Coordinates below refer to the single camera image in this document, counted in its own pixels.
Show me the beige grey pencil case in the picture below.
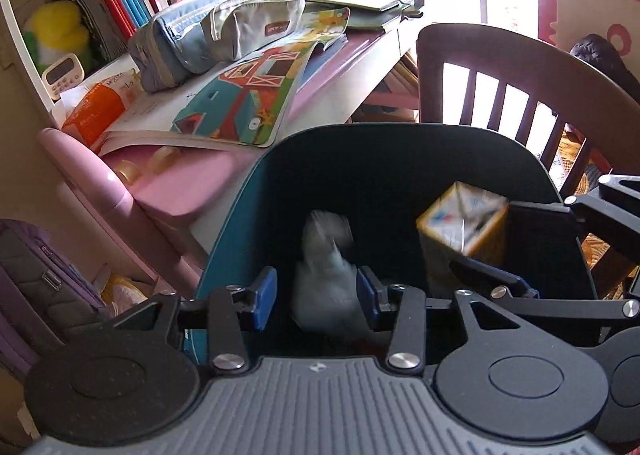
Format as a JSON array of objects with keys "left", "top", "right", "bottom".
[{"left": 201, "top": 0, "right": 306, "bottom": 62}]

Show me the grey tissue paper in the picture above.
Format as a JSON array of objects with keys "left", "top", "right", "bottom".
[{"left": 292, "top": 210, "right": 371, "bottom": 341}]

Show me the yellow white milk carton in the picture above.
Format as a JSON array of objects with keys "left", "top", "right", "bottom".
[{"left": 416, "top": 182, "right": 509, "bottom": 298}]

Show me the white digital timer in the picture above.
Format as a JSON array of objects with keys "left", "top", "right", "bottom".
[{"left": 41, "top": 53, "right": 85, "bottom": 101}]

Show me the blue grey pencil case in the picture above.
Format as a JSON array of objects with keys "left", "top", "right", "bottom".
[{"left": 128, "top": 0, "right": 224, "bottom": 93}]

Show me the dark wooden chair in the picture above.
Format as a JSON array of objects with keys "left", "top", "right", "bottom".
[{"left": 416, "top": 23, "right": 639, "bottom": 197}]

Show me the colourful open picture book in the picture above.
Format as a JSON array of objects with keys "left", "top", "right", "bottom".
[{"left": 92, "top": 8, "right": 350, "bottom": 156}]

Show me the purple backpack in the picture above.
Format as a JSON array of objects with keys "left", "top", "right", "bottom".
[{"left": 0, "top": 219, "right": 113, "bottom": 381}]

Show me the green closed notebook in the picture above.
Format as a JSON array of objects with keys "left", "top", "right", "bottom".
[{"left": 306, "top": 0, "right": 414, "bottom": 32}]

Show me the pink cartoon board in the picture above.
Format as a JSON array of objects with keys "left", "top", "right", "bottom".
[{"left": 538, "top": 0, "right": 639, "bottom": 75}]

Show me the orange tissue pack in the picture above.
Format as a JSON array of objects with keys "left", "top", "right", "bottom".
[{"left": 62, "top": 77, "right": 142, "bottom": 148}]

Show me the pink study desk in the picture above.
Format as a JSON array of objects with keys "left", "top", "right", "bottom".
[{"left": 38, "top": 13, "right": 428, "bottom": 293}]

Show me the yellow plush toy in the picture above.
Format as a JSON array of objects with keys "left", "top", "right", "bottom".
[{"left": 23, "top": 0, "right": 92, "bottom": 75}]

